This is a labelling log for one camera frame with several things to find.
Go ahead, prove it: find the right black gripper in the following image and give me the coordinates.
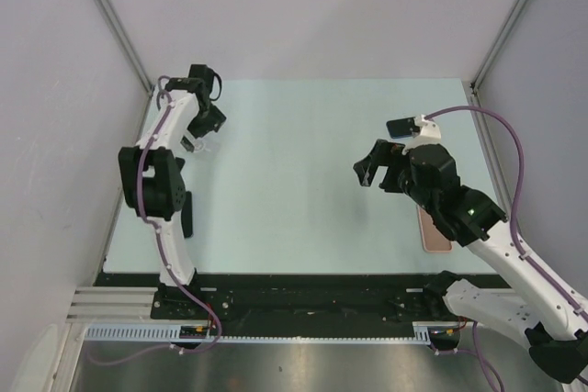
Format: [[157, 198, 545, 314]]
[[352, 140, 436, 215]]

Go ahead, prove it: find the clear phone case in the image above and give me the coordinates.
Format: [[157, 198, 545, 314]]
[[180, 134, 220, 153]]

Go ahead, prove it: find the black teal phone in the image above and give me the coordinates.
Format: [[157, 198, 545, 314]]
[[181, 191, 194, 239]]

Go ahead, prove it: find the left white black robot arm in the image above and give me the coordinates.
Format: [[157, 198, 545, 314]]
[[118, 64, 226, 319]]

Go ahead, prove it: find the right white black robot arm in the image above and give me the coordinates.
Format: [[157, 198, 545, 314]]
[[353, 140, 587, 384]]

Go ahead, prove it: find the dark blue phone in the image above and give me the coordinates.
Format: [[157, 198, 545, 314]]
[[386, 117, 416, 140]]

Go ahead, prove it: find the pink phone case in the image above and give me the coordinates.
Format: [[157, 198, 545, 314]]
[[417, 207, 453, 254]]

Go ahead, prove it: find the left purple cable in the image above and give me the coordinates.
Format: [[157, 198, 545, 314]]
[[86, 75, 224, 368]]

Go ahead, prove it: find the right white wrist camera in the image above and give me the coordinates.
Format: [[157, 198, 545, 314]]
[[402, 115, 441, 155]]

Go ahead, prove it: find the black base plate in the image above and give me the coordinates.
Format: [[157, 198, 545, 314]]
[[94, 272, 514, 324]]

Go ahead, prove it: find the left aluminium frame post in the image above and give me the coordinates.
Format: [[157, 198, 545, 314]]
[[93, 0, 153, 94]]

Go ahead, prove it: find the aluminium frame post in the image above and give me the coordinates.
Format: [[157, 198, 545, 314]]
[[93, 0, 153, 94], [472, 0, 558, 93]]

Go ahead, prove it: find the aluminium front rail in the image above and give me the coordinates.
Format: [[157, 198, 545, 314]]
[[67, 286, 155, 323]]

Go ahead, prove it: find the white slotted cable duct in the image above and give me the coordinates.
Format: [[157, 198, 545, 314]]
[[85, 322, 457, 344]]

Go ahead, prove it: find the right aluminium frame post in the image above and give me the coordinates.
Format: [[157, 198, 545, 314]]
[[472, 0, 558, 93]]

